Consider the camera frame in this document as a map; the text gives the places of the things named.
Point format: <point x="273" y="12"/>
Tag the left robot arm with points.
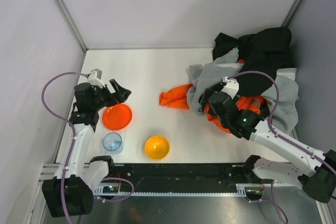
<point x="70" y="191"/>

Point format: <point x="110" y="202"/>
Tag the white box under cloths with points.
<point x="288" y="73"/>

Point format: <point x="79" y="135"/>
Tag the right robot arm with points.
<point x="310" y="169"/>

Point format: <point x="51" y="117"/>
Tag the clear blue plastic cup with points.
<point x="113" y="143"/>

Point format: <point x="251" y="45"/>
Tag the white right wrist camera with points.
<point x="231" y="87"/>

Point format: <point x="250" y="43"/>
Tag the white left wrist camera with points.
<point x="94" y="78"/>

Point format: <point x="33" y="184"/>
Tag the orange plastic plate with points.
<point x="117" y="117"/>

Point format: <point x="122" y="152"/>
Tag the grey sweatshirt cloth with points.
<point x="201" y="77"/>

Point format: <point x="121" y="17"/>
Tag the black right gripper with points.
<point x="210" y="96"/>

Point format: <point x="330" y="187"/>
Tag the yellow plastic bowl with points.
<point x="157" y="148"/>

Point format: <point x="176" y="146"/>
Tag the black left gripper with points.
<point x="109" y="95"/>

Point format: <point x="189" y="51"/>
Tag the black cloth garment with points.
<point x="266" y="51"/>

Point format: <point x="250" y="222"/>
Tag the orange cloth garment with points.
<point x="177" y="98"/>

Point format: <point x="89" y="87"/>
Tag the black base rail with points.
<point x="191" y="178"/>

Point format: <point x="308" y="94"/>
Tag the left aluminium frame post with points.
<point x="70" y="23"/>

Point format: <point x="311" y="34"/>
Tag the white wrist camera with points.
<point x="94" y="78"/>
<point x="231" y="87"/>

